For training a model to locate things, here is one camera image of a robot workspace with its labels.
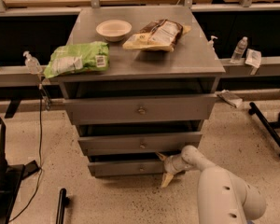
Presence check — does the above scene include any small white pump bottle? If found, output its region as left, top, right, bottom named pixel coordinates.
left=208, top=35, right=217, bottom=51

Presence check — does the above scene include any green chip bag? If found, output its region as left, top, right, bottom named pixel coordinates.
left=44, top=41, right=109, bottom=78

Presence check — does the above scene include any black cable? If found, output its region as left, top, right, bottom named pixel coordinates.
left=7, top=83, right=52, bottom=224

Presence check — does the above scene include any white paper bowl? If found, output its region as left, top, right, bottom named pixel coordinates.
left=96, top=20, right=132, bottom=42

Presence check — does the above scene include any clear water bottle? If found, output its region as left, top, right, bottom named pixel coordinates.
left=231, top=36, right=247, bottom=63

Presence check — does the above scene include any grey drawer cabinet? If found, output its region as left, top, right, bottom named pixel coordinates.
left=58, top=6, right=224, bottom=164

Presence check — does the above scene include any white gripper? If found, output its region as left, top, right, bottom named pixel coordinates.
left=156, top=152, right=190, bottom=188

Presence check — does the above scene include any grey top drawer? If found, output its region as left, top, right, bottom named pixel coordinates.
left=64, top=94, right=217, bottom=125

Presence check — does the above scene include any black tube on floor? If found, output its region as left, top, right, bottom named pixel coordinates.
left=56, top=188, right=70, bottom=224

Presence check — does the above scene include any black monitor stand left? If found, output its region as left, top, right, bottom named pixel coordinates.
left=0, top=117, right=40, bottom=224

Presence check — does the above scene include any clear sanitizer pump bottle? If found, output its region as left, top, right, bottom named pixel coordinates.
left=23, top=51, right=42, bottom=75

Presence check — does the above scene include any grey bottom drawer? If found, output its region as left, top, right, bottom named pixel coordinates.
left=89, top=159, right=164, bottom=177

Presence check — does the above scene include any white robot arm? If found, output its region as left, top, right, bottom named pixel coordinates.
left=156, top=146, right=266, bottom=224

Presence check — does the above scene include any grey drawer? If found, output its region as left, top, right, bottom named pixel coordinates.
left=64, top=94, right=217, bottom=125
left=89, top=159, right=164, bottom=177
left=78, top=132, right=202, bottom=156

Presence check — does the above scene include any grey middle drawer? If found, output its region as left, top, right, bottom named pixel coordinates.
left=78, top=132, right=202, bottom=156

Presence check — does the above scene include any white wipes packet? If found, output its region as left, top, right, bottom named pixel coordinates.
left=245, top=49, right=261, bottom=68

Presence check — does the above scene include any black stand base right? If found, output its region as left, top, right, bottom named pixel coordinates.
left=248, top=102, right=280, bottom=157

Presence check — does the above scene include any folded cloth on ledge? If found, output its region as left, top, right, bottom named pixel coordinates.
left=217, top=90, right=243, bottom=108

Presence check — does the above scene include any brown yellow snack bag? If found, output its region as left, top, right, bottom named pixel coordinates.
left=122, top=19, right=191, bottom=52

